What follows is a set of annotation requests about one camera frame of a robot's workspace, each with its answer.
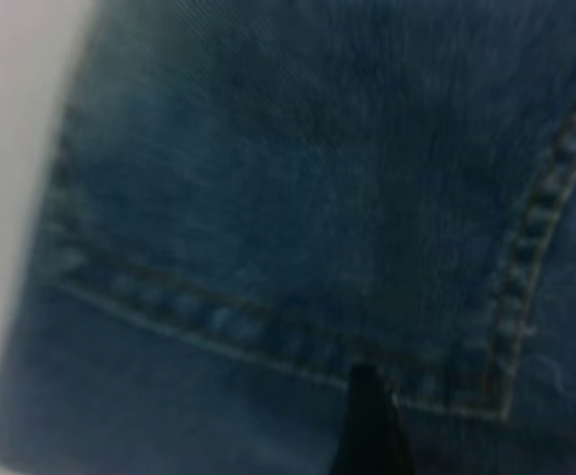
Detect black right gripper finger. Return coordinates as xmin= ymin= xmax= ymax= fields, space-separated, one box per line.
xmin=334 ymin=364 xmax=417 ymax=475

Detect blue denim pants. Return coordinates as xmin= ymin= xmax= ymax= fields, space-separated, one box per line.
xmin=0 ymin=0 xmax=576 ymax=475

